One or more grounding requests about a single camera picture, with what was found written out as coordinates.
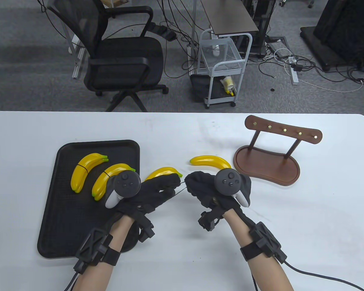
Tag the person's right hand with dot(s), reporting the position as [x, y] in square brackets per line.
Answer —
[201, 185]

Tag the person's left hand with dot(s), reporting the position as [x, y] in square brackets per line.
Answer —
[151, 197]

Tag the yellow plastic banana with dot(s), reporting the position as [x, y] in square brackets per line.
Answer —
[100, 192]
[82, 182]
[115, 167]
[162, 172]
[88, 159]
[209, 159]

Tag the person's right forearm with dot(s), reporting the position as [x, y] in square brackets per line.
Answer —
[267, 272]

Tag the black right forearm tracker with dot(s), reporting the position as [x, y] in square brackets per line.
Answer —
[264, 241]

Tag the black left forearm tracker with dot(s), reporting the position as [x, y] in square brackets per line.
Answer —
[92, 248]

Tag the person's left forearm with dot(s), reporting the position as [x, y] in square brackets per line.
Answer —
[94, 277]

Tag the grey right hand controller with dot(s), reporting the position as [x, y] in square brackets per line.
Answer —
[229, 182]

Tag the grey hand controller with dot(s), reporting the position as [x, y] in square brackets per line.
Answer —
[127, 183]
[229, 182]

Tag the grey left hand controller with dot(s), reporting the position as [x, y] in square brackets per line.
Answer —
[127, 183]

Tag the brown wooden hook stand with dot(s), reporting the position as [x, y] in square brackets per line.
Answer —
[267, 166]

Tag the black plastic tray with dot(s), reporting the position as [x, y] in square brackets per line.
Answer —
[63, 212]

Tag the small yellow bottle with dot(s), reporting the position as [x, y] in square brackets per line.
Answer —
[230, 91]

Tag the cream paper cup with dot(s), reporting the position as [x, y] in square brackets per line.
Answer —
[227, 81]

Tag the white power strip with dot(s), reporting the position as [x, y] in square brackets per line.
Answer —
[189, 57]
[294, 74]

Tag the black mesh office chair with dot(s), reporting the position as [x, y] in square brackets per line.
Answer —
[124, 57]

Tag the black power adapter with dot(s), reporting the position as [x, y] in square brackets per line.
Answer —
[170, 36]

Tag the grey floor socket box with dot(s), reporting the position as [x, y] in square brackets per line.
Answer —
[276, 45]

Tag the brown side table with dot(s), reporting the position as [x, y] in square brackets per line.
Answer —
[230, 16]

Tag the brown cardboard box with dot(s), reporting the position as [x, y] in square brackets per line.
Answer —
[115, 3]

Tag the black equipment stand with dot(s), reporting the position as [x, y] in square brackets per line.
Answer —
[342, 30]

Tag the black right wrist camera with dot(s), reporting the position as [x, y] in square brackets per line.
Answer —
[209, 222]

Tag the white aluminium frame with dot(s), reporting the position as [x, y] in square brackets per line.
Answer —
[76, 68]

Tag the black desk frame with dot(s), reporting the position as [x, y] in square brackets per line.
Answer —
[261, 18]

